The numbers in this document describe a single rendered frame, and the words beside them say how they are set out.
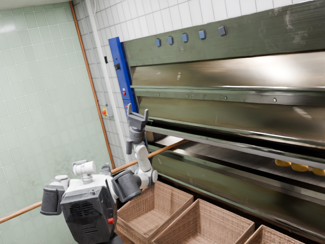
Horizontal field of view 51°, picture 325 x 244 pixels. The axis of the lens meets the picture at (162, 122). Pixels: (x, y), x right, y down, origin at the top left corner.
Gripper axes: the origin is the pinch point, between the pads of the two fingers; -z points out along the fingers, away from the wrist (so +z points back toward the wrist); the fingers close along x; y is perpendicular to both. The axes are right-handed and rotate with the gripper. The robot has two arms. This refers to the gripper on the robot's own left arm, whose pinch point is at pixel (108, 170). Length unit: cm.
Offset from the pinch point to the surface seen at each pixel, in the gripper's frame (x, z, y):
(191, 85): -47, -2, 69
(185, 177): 28, -26, 52
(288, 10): -81, 59, 115
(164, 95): -38, -33, 48
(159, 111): -25, -42, 41
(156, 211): 67, -52, 18
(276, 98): -39, 50, 108
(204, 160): 9, -6, 68
